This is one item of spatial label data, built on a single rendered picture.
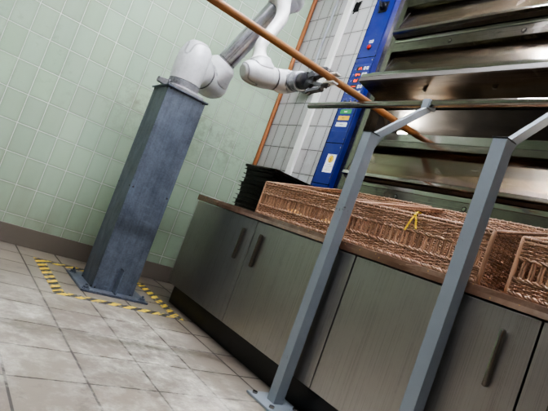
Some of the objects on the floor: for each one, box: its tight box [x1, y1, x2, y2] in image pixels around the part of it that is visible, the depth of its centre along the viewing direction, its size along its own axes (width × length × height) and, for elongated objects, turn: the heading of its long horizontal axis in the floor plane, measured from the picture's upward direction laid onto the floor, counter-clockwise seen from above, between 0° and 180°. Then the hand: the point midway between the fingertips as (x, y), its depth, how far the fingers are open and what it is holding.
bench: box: [168, 194, 548, 411], centre depth 172 cm, size 56×242×58 cm, turn 117°
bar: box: [246, 97, 548, 411], centre depth 176 cm, size 31×127×118 cm, turn 117°
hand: (331, 78), depth 202 cm, fingers closed on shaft, 3 cm apart
